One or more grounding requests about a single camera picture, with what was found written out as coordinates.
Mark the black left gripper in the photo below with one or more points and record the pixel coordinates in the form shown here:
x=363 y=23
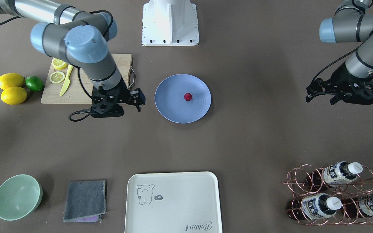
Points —
x=341 y=77

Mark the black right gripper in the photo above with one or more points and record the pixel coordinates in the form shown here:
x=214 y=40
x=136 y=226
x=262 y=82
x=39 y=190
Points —
x=124 y=93

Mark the red strawberry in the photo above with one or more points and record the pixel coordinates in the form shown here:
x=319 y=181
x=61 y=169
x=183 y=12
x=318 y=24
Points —
x=188 y=96

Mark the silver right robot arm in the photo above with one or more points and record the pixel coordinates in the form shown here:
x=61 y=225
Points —
x=80 y=39

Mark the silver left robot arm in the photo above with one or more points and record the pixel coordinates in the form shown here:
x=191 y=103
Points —
x=351 y=23

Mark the blue plate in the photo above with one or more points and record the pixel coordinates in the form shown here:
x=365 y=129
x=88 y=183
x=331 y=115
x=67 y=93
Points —
x=170 y=102

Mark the wooden cutting board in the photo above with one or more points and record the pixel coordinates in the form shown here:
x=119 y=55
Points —
x=75 y=94

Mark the yellow plastic knife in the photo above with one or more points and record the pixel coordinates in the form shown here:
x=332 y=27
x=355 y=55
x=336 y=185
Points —
x=67 y=81

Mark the lemon slice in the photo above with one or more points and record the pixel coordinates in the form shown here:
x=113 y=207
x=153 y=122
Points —
x=58 y=64
x=57 y=77

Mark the green lime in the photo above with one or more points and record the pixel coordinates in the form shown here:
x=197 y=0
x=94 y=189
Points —
x=34 y=83

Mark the dark drink bottle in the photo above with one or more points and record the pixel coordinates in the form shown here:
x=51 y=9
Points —
x=342 y=172
x=313 y=207
x=360 y=207

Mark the yellow lemon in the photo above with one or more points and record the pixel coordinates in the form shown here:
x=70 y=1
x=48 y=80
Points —
x=14 y=95
x=11 y=80

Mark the grey folded cloth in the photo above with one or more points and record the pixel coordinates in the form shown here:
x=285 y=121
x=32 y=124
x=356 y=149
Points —
x=85 y=201

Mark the cream tray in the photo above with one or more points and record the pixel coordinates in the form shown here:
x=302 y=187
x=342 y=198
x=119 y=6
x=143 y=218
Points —
x=176 y=202

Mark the green bowl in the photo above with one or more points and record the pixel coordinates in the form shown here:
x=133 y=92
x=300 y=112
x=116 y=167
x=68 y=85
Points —
x=20 y=195

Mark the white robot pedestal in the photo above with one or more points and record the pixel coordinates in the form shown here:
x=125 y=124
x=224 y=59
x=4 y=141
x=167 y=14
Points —
x=170 y=23

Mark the copper wire bottle rack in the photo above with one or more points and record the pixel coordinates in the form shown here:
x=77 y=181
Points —
x=296 y=182

